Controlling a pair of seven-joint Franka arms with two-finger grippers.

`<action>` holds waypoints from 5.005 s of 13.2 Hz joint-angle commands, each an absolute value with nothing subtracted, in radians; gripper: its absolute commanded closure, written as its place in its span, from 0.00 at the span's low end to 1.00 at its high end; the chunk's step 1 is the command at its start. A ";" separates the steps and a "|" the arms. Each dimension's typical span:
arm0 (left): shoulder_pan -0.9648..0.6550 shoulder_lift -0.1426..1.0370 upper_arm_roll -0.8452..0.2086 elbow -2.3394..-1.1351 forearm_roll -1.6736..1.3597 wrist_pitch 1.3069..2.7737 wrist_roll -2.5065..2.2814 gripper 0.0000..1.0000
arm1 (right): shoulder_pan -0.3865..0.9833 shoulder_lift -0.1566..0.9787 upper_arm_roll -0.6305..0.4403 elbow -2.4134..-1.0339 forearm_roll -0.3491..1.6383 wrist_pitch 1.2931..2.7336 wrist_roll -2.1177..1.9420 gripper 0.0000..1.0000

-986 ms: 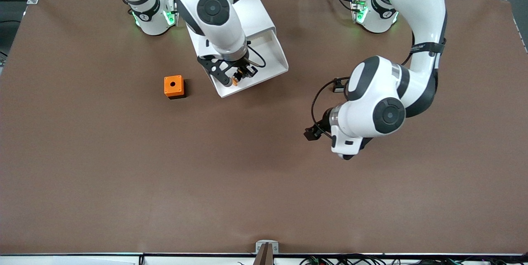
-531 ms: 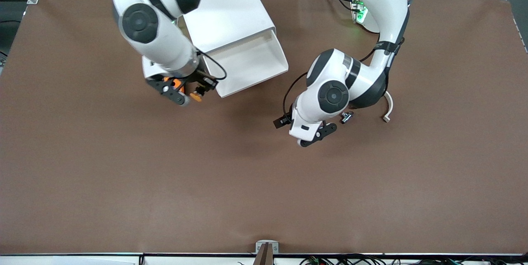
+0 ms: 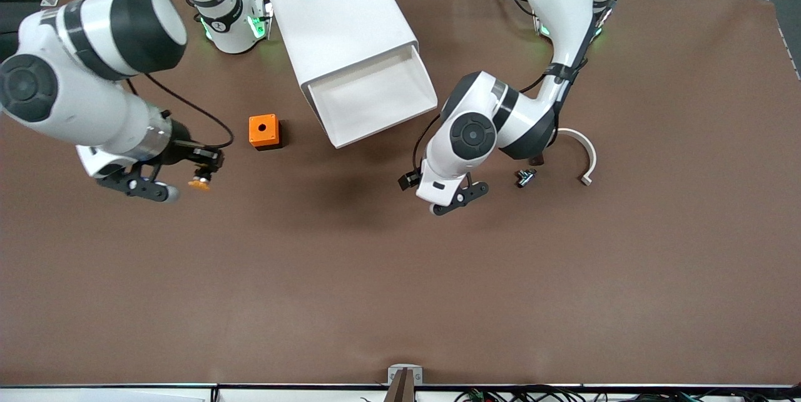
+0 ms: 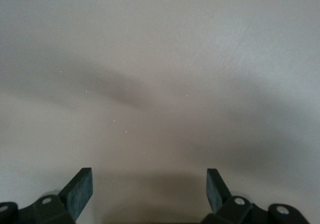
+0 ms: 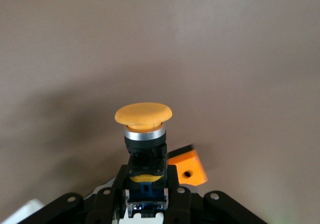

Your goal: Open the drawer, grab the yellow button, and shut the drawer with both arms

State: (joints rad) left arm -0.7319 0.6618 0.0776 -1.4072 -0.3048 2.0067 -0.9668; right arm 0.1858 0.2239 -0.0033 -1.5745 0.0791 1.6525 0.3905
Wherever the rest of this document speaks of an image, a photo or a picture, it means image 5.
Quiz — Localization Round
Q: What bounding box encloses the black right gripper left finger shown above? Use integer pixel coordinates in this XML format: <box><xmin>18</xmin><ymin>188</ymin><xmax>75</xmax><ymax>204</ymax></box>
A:
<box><xmin>84</xmin><ymin>163</ymin><xmax>132</xmax><ymax>224</ymax></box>

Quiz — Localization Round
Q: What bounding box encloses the white drawer cabinet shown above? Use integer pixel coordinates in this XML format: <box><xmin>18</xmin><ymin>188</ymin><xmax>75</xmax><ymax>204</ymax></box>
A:
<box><xmin>0</xmin><ymin>199</ymin><xmax>47</xmax><ymax>224</ymax></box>

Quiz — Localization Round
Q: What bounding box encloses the orange box with hole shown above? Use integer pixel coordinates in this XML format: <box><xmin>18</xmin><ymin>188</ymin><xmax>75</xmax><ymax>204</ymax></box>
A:
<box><xmin>166</xmin><ymin>144</ymin><xmax>209</xmax><ymax>187</ymax></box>

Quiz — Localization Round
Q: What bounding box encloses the orange mushroom push button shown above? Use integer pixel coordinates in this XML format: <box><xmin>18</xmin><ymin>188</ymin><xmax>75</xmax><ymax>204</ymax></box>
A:
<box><xmin>114</xmin><ymin>102</ymin><xmax>174</xmax><ymax>218</ymax></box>

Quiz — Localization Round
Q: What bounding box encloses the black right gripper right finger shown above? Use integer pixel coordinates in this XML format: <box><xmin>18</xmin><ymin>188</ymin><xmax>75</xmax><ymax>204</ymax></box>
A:
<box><xmin>163</xmin><ymin>163</ymin><xmax>204</xmax><ymax>224</ymax></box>

